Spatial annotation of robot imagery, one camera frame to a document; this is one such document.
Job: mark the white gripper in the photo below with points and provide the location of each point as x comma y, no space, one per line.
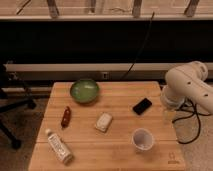
168,115

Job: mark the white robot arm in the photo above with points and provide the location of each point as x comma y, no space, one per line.
187,82

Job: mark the white sponge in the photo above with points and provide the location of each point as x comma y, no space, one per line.
103,122

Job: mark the white paper cup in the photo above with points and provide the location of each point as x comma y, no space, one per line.
142,139

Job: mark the green bowl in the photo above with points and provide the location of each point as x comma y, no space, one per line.
84,90

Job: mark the white plastic bottle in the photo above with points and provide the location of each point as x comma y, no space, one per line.
61,150

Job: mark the black office chair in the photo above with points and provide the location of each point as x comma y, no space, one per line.
5,76

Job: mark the wooden window frame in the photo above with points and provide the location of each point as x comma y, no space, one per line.
106,10

